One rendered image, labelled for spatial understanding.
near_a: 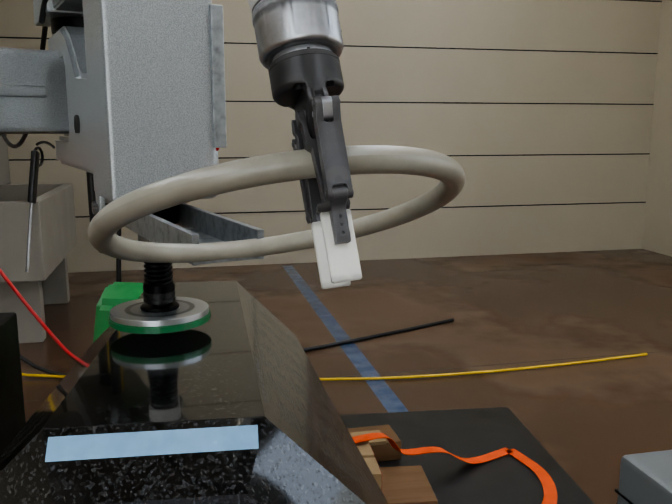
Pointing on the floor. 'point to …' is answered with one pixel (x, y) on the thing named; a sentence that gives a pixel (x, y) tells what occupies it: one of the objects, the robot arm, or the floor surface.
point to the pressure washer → (116, 293)
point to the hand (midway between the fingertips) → (335, 251)
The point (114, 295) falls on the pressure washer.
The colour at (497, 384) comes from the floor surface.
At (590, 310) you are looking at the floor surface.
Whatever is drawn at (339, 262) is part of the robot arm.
